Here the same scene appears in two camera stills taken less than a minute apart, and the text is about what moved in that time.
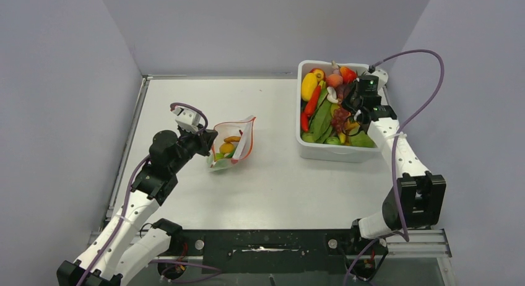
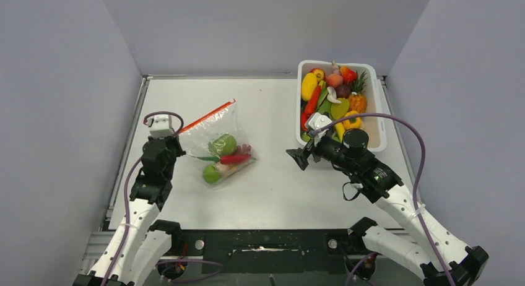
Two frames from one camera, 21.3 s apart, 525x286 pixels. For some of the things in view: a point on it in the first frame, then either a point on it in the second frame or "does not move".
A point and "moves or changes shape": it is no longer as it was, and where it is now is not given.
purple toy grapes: [339, 119] -> [244, 150]
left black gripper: [205, 140] -> [174, 140]
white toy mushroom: [332, 95] does not move
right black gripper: [346, 101] -> [312, 147]
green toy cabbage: [361, 140] moves or changes shape
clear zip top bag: [233, 142] moves or changes shape
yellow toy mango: [309, 83] does not move
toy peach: [334, 80] does not move
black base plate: [231, 251] does not move
